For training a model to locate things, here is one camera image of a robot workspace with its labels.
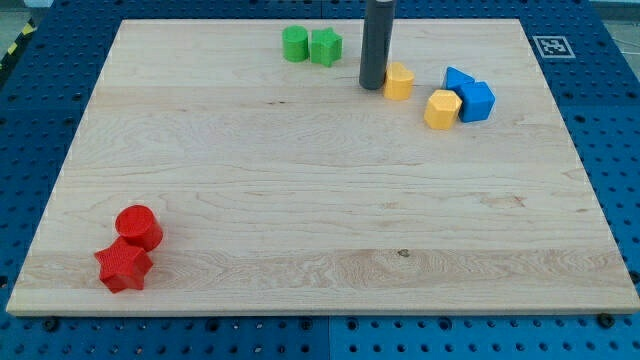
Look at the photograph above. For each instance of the yellow heart block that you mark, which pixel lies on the yellow heart block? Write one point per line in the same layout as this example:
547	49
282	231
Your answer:
399	82

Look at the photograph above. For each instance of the yellow hexagon block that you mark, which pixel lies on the yellow hexagon block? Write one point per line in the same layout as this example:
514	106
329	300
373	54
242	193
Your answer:
442	109

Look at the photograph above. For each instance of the light wooden board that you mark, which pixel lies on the light wooden board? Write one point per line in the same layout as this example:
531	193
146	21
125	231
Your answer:
287	189

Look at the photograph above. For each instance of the green star block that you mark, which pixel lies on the green star block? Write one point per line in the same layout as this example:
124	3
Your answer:
326	46

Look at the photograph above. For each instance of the green cylinder block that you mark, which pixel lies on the green cylinder block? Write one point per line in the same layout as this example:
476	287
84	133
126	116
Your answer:
295	46

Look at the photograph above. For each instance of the blue triangle block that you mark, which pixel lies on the blue triangle block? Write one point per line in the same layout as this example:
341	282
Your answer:
455	78

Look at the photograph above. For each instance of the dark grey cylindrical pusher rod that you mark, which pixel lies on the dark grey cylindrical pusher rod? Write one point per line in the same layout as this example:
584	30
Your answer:
377	32

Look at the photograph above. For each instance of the blue cube block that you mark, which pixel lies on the blue cube block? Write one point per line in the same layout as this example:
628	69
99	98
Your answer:
477	101

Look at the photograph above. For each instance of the red cylinder block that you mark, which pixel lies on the red cylinder block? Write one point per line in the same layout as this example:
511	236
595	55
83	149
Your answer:
138	225

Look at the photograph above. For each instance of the red star block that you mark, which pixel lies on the red star block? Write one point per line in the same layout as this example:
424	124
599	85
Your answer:
123	266

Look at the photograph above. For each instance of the white fiducial marker tag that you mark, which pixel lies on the white fiducial marker tag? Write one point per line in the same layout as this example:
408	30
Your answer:
553	47

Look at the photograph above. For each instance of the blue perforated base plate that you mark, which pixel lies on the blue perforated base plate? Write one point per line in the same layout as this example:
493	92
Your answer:
55	72

